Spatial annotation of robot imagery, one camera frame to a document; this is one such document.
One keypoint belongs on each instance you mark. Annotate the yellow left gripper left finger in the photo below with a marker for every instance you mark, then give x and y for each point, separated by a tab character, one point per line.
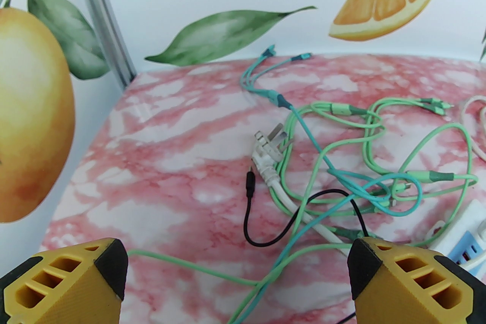
64	292

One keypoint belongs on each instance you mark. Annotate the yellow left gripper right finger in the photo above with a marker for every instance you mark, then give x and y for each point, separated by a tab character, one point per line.
410	292

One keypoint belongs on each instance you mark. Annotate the white power strip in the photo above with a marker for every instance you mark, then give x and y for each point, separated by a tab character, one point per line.
474	223

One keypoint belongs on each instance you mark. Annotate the aluminium frame post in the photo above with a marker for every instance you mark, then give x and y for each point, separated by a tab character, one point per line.
99	11

